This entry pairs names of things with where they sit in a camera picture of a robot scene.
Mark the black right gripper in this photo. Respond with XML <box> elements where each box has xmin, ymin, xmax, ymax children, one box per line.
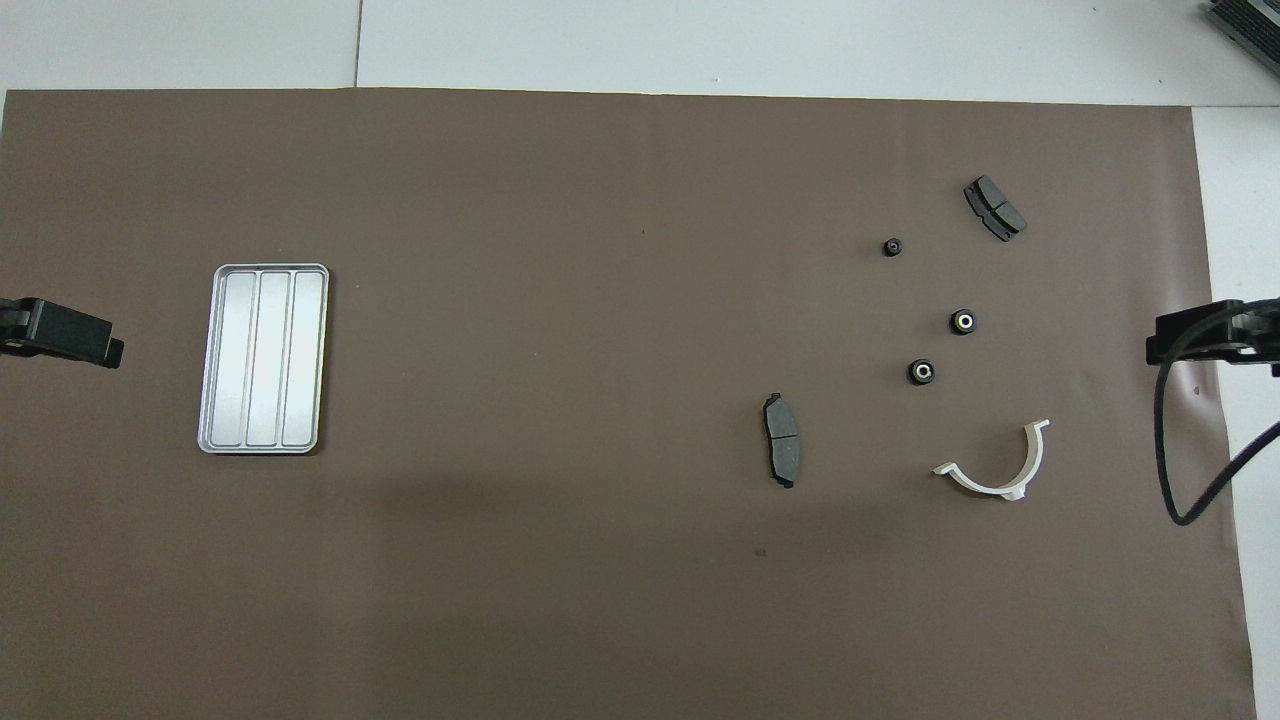
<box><xmin>1145</xmin><ymin>297</ymin><xmax>1280</xmax><ymax>378</ymax></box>

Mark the brown paper table mat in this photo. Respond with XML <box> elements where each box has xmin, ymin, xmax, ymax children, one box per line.
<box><xmin>0</xmin><ymin>88</ymin><xmax>1259</xmax><ymax>720</ymax></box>

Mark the dark ribbed metal device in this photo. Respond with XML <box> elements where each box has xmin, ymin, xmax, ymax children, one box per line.
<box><xmin>1203</xmin><ymin>0</ymin><xmax>1280</xmax><ymax>63</ymax></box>

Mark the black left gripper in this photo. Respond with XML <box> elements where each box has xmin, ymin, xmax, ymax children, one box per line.
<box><xmin>0</xmin><ymin>297</ymin><xmax>125</xmax><ymax>369</ymax></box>

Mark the silver ribbed metal tray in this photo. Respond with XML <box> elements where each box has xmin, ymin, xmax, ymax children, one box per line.
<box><xmin>197</xmin><ymin>263</ymin><xmax>331</xmax><ymax>456</ymax></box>

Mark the dark grey brake pad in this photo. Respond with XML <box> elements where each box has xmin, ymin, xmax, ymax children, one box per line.
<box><xmin>963</xmin><ymin>175</ymin><xmax>1029</xmax><ymax>243</ymax></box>
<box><xmin>762</xmin><ymin>392</ymin><xmax>804</xmax><ymax>490</ymax></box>

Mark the white curved plastic bracket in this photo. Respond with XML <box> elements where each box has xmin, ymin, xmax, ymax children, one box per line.
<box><xmin>931</xmin><ymin>418</ymin><xmax>1052</xmax><ymax>502</ymax></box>

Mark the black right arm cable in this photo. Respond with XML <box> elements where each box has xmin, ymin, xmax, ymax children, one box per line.
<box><xmin>1152</xmin><ymin>300</ymin><xmax>1280</xmax><ymax>527</ymax></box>

